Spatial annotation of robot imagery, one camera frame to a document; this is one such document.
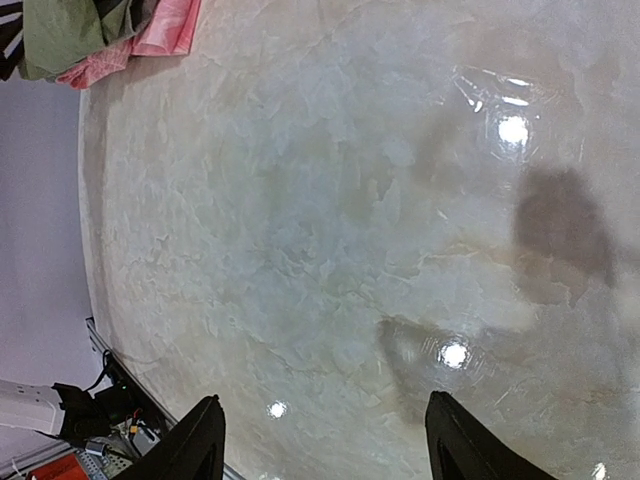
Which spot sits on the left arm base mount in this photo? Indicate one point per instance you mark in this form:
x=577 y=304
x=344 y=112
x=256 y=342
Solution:
x=100 y=420

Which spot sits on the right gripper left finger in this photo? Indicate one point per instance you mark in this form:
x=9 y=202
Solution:
x=193 y=449

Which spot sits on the folded pink garment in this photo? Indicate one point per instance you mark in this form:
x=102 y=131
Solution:
x=170 y=33

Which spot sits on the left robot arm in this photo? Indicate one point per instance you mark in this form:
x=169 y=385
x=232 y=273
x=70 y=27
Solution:
x=29 y=407

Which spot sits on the aluminium front rail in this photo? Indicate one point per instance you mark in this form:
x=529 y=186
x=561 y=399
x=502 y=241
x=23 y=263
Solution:
x=100 y=345

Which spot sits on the green tank top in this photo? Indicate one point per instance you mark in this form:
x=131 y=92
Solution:
x=57 y=35

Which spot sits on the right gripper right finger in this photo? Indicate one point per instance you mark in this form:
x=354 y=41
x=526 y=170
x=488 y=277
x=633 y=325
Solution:
x=461 y=447

